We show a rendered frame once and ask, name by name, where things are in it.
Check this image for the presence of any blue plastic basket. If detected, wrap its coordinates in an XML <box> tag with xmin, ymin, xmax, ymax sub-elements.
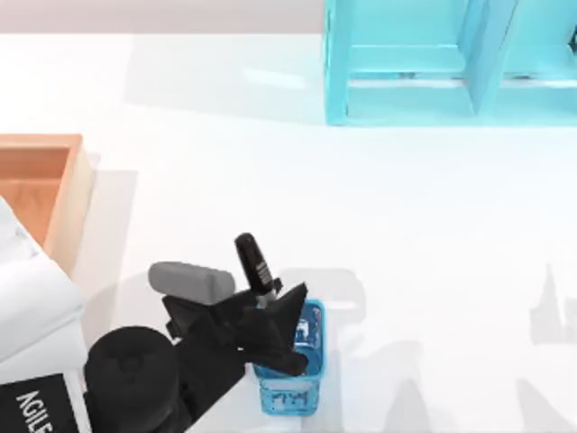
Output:
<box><xmin>251</xmin><ymin>299</ymin><xmax>327</xmax><ymax>417</ymax></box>

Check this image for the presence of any pale grey rounded box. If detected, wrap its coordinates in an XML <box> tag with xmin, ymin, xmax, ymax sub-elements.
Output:
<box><xmin>148</xmin><ymin>261</ymin><xmax>237</xmax><ymax>305</ymax></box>

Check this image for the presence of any shallow salmon-coloured box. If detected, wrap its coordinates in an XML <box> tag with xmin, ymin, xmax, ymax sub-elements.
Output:
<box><xmin>0</xmin><ymin>133</ymin><xmax>96</xmax><ymax>280</ymax></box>

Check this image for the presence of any light blue rack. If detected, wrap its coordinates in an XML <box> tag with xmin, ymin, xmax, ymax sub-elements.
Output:
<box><xmin>323</xmin><ymin>0</ymin><xmax>577</xmax><ymax>128</ymax></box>

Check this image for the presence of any black marker pen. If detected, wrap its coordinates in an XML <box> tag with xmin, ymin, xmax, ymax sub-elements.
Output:
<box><xmin>234</xmin><ymin>232</ymin><xmax>284</xmax><ymax>310</ymax></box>

